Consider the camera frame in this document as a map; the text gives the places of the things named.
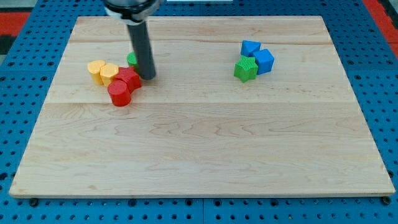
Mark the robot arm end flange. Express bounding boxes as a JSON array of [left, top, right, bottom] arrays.
[[103, 0, 164, 26]]

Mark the green star block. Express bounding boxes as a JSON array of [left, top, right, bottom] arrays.
[[234, 55, 258, 83]]

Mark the red star block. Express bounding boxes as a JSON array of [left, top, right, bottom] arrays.
[[114, 67, 142, 93]]

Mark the wooden board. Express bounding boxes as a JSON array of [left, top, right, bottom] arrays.
[[9, 16, 396, 198]]

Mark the blue triangle block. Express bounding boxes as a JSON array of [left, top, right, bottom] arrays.
[[241, 40, 261, 57]]

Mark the red cylinder block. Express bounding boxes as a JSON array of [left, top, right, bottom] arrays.
[[107, 80, 131, 106]]

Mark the blue cube block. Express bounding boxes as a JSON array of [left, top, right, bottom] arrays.
[[253, 49, 274, 75]]

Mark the green cylinder block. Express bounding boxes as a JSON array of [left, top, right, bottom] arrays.
[[126, 52, 139, 72]]

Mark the yellow hexagon block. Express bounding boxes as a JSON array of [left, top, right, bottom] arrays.
[[99, 63, 119, 86]]

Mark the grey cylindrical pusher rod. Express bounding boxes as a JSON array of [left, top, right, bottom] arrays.
[[127, 21, 156, 80]]

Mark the yellow cylinder block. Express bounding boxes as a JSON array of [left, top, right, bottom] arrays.
[[87, 60, 106, 85]]

